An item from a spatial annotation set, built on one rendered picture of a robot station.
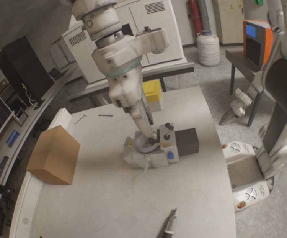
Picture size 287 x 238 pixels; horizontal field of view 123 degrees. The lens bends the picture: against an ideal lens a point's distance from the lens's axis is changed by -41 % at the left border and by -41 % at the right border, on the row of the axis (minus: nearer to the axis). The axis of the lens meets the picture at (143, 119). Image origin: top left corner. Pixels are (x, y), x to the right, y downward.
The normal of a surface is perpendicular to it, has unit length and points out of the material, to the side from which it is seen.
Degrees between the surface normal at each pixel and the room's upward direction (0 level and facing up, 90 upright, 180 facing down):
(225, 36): 90
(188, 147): 90
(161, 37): 90
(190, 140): 0
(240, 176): 0
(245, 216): 0
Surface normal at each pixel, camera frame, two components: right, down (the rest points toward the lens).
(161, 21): -0.07, 0.72
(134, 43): 0.27, 0.62
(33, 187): 0.95, -0.16
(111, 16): 0.76, 0.26
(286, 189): -0.31, -0.67
